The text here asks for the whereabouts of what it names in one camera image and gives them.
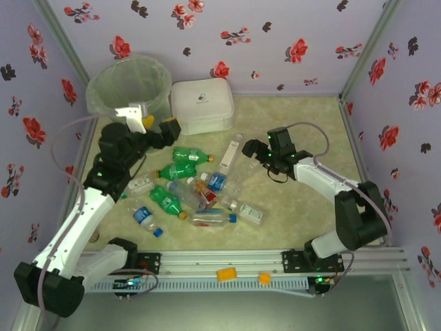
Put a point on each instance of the tall white label bottle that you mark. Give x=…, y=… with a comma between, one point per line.
x=230, y=155

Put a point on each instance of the green plastic bottle orange cap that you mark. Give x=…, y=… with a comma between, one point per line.
x=165, y=201
x=177, y=172
x=187, y=155

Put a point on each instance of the clear bottle green cap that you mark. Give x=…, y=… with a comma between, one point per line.
x=139, y=182

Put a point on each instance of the white green label bottle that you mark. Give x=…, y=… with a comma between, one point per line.
x=251, y=211

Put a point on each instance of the clear bottle white cap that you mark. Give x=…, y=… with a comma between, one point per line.
x=182, y=193

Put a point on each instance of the red orange label bottle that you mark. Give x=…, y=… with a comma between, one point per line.
x=206, y=194

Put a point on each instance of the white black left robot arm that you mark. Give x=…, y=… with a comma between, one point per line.
x=69, y=234

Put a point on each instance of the grey translucent plastic bin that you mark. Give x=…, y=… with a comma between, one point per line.
x=156, y=103

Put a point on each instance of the white square case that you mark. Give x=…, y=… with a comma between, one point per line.
x=201, y=113

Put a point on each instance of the small yellow block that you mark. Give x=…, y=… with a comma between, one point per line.
x=265, y=278

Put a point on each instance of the large yellow block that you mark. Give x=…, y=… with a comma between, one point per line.
x=226, y=274

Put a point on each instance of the right controller circuit board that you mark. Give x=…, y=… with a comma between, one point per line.
x=320, y=281

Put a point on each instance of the controller circuit board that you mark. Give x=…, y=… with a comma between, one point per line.
x=320, y=281
x=127, y=283

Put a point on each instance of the left controller circuit board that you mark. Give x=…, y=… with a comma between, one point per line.
x=127, y=283

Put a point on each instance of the grey metal panel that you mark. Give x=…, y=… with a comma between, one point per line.
x=220, y=313

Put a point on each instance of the aluminium side rail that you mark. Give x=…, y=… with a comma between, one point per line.
x=86, y=138
x=348, y=127

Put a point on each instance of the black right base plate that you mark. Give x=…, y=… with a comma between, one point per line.
x=293, y=262

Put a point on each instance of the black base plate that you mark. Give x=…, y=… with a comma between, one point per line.
x=293, y=262
x=151, y=263

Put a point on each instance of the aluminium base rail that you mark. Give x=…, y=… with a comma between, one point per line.
x=224, y=258

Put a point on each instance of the aluminium frame post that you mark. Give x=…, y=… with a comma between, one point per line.
x=62, y=38
x=372, y=45

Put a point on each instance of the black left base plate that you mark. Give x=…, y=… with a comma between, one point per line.
x=151, y=263

